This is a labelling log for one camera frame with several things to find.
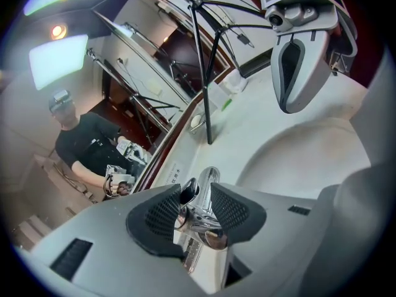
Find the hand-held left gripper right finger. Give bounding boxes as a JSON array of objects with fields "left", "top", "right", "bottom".
[{"left": 210, "top": 183, "right": 319, "bottom": 273}]

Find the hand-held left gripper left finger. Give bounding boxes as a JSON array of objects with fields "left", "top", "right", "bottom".
[{"left": 30, "top": 183, "right": 188, "bottom": 283}]

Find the chrome faucet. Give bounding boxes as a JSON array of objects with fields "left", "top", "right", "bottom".
[{"left": 173, "top": 165, "right": 231, "bottom": 275}]

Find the long black bar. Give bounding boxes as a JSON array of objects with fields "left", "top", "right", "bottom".
[{"left": 239, "top": 54, "right": 275, "bottom": 79}]

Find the small white folded cloth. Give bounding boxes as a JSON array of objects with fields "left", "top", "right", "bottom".
[{"left": 224, "top": 69, "right": 248, "bottom": 94}]

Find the small packet with green label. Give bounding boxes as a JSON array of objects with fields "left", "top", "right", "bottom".
[{"left": 207, "top": 82, "right": 233, "bottom": 113}]

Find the white sink basin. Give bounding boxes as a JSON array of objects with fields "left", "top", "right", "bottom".
[{"left": 236, "top": 118, "right": 372, "bottom": 197}]

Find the black light tripod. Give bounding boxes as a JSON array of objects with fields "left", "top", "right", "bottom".
[{"left": 136, "top": 0, "right": 276, "bottom": 145}]

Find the metal soap dish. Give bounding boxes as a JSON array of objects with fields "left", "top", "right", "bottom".
[{"left": 188, "top": 113, "right": 207, "bottom": 134}]

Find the angled side mirror panel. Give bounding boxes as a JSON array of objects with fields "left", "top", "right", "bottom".
[{"left": 92, "top": 0, "right": 231, "bottom": 129}]

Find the white wall socket with plug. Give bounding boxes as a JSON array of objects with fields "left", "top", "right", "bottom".
[{"left": 236, "top": 33, "right": 255, "bottom": 48}]

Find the large wall mirror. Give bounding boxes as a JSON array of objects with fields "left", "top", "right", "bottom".
[{"left": 0, "top": 11, "right": 192, "bottom": 228}]

